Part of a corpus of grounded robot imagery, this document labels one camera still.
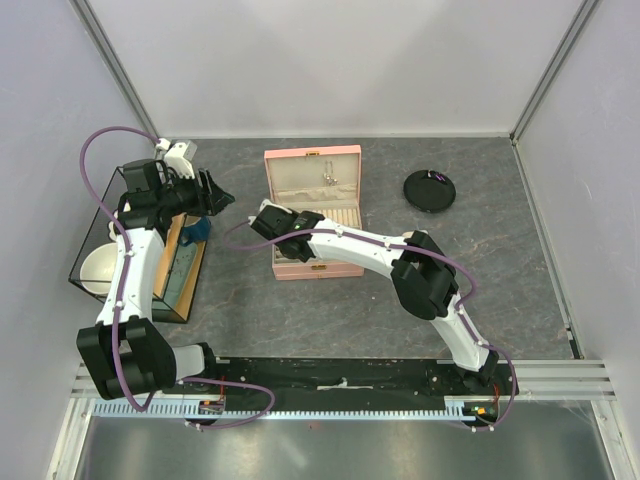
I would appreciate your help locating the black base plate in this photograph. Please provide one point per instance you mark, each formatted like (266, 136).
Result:
(343, 384)

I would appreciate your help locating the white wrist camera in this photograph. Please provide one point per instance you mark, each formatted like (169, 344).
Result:
(268, 208)
(178, 155)

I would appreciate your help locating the wooden board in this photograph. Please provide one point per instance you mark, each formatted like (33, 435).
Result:
(176, 276)

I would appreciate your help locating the hair clips on plate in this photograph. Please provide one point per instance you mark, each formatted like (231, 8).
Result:
(436, 176)

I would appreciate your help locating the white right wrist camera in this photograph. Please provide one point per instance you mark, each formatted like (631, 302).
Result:
(268, 208)

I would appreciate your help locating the white scalloped dish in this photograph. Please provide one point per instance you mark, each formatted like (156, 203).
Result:
(112, 231)

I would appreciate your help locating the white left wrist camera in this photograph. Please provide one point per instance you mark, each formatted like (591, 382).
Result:
(178, 155)

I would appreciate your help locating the black wire rack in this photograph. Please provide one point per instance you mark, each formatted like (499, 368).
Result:
(96, 236)

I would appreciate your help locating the white round bowl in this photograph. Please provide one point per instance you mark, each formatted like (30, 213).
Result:
(97, 270)

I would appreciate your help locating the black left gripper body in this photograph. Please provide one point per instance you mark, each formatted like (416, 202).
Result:
(195, 203)

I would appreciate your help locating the pink jewelry box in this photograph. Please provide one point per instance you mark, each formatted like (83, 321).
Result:
(325, 180)

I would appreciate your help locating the slotted cable duct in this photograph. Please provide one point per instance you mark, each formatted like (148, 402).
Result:
(194, 409)

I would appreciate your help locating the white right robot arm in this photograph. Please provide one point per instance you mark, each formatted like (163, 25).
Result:
(313, 229)

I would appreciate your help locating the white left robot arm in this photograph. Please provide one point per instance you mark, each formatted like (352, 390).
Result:
(123, 351)

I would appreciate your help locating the blue mug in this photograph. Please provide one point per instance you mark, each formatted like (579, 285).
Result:
(195, 230)

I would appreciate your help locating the black round plate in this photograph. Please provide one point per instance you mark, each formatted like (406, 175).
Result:
(428, 195)

